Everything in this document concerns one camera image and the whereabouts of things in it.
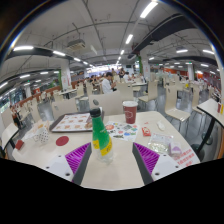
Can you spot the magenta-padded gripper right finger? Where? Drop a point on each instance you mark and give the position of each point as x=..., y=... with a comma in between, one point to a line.
x=147, y=158

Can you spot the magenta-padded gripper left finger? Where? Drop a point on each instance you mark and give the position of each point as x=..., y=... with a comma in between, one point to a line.
x=76, y=156

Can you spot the green drink bottle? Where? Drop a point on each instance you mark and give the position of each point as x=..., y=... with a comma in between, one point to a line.
x=101, y=136

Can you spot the clear plastic bag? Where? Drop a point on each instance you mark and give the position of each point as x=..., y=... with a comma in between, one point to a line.
x=159, y=143

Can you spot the flat round red coaster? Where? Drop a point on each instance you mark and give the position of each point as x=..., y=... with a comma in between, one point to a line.
x=62, y=141

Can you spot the small red packet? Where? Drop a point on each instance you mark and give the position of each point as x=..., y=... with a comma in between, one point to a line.
x=146, y=131

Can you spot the small purple packet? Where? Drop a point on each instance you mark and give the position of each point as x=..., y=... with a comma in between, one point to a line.
x=175, y=149

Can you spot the dark food tray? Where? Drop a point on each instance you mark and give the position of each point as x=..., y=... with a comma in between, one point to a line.
x=71, y=122

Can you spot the small white packet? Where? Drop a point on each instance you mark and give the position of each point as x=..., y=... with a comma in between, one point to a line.
x=161, y=126

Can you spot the colourful sticker sheet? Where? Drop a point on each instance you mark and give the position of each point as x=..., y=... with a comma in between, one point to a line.
x=123, y=130

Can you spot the white dotted paper cup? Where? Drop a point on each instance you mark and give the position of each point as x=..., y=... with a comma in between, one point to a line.
x=42, y=136

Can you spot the red paper cup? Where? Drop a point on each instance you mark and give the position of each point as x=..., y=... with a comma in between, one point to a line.
x=130, y=113

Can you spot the beige chair with oval hole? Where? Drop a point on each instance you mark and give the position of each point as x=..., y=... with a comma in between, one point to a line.
x=110, y=103
x=63, y=108

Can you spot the small red box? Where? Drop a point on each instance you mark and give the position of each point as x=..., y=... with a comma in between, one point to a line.
x=19, y=144

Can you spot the beige chair with metal legs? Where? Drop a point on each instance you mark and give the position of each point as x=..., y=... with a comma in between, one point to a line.
x=171, y=100

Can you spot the group of beige chairs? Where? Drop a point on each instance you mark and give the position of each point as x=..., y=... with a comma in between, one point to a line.
x=151, y=90

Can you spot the orange booth seat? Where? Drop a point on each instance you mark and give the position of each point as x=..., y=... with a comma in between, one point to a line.
x=221, y=143

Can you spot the person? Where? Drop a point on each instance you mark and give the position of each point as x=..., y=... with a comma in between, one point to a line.
x=106, y=85
x=126, y=76

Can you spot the ceiling air conditioner unit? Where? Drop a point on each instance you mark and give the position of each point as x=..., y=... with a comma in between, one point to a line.
x=76, y=44

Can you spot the ceiling lights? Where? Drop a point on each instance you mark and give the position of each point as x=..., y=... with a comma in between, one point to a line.
x=149, y=9

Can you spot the white table with black pedestal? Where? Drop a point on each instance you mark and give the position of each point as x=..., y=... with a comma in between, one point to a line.
x=211, y=108

